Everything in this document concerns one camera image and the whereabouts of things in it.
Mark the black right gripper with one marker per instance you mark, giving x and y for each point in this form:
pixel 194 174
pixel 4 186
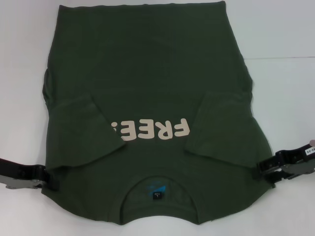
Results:
pixel 295 162

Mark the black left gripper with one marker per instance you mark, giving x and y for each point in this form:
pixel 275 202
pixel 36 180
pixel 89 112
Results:
pixel 19 173

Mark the dark green FREE! t-shirt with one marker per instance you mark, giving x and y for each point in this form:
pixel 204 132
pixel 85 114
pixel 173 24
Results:
pixel 157 73

